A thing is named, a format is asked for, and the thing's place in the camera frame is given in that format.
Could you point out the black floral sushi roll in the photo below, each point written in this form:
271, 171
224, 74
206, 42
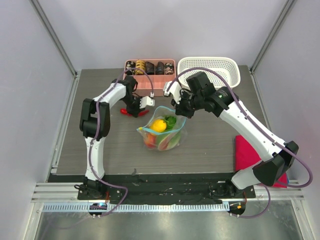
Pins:
130, 67

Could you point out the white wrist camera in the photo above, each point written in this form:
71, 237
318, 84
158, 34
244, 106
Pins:
147, 101
172, 89

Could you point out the toy watermelon slice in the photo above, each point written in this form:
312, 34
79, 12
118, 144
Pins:
164, 142

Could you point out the red toy tomato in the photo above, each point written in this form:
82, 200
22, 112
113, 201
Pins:
150, 140

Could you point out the dark brown roll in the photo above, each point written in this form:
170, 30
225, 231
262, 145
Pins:
149, 68

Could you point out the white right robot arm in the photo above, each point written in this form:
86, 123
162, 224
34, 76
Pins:
276, 155

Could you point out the white slotted cable duct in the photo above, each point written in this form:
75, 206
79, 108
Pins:
96, 207

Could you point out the yellow toy mango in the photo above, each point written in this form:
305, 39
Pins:
158, 125

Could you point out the black pink roll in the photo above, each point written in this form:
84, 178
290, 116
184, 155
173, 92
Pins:
169, 68

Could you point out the small green toy leaf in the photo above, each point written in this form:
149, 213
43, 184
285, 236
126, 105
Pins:
170, 122

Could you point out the green toy lettuce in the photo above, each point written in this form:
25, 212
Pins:
174, 141

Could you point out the yellow striped roll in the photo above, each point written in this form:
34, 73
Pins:
140, 66

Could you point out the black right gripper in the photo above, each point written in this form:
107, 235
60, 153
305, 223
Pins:
182, 110

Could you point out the red folded cloth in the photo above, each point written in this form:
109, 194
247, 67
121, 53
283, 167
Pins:
245, 158

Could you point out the black blue roll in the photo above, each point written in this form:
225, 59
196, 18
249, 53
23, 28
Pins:
160, 68

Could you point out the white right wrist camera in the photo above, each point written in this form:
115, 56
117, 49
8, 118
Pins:
172, 89

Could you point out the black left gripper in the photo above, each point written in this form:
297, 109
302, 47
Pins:
135, 111

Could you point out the clear zip top bag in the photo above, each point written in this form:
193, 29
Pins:
160, 113

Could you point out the pink divided tray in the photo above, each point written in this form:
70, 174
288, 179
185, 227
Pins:
144, 86

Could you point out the white perforated basket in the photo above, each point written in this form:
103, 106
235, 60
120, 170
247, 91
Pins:
226, 67

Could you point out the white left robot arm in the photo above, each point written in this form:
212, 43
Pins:
95, 124

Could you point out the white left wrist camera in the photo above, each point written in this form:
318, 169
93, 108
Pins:
147, 101

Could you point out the red toy chili pepper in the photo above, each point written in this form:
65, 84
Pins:
125, 111

